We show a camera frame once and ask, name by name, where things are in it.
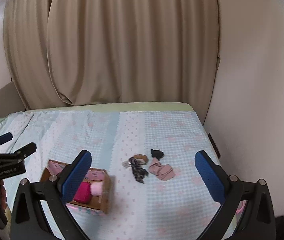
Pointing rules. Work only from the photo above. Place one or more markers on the beige curtain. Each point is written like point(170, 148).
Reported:
point(83, 52)

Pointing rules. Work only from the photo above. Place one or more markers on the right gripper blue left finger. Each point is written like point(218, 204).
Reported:
point(28, 220)

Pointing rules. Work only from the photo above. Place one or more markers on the grey sofa backrest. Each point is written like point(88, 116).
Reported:
point(10, 101)

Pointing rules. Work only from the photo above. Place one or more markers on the black patterned scrunchie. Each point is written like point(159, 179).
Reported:
point(139, 173)

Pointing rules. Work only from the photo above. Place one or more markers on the dusty pink socks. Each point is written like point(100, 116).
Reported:
point(162, 172)

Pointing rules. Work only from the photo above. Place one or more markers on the black cloth piece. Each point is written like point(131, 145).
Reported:
point(158, 154)

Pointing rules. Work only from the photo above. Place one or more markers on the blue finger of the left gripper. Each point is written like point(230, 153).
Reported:
point(25, 151)
point(5, 138)

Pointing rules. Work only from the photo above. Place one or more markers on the person's left hand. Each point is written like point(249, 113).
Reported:
point(3, 195)

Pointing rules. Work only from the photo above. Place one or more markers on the cardboard box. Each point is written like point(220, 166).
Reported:
point(97, 205)

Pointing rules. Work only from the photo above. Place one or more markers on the light blue checkered blanket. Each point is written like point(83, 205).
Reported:
point(179, 208)

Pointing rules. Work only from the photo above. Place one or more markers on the magenta pouch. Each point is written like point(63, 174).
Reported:
point(83, 194)

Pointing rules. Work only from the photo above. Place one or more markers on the pink fluffy scrunchie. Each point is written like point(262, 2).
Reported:
point(96, 188)

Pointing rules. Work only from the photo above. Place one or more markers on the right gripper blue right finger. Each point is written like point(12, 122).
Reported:
point(257, 220)

